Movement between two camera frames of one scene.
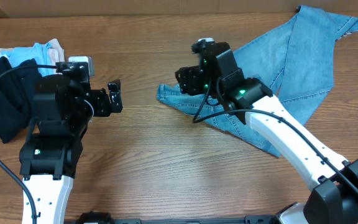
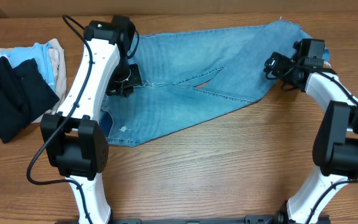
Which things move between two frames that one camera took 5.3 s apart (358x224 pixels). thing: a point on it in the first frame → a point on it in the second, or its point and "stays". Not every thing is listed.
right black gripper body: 195,80 → 282,71
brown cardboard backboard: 163,9 stays
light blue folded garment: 39,51 stays
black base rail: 104,218 stays
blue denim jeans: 295,65 → 185,74
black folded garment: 7,104 stays
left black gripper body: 99,103 → 124,78
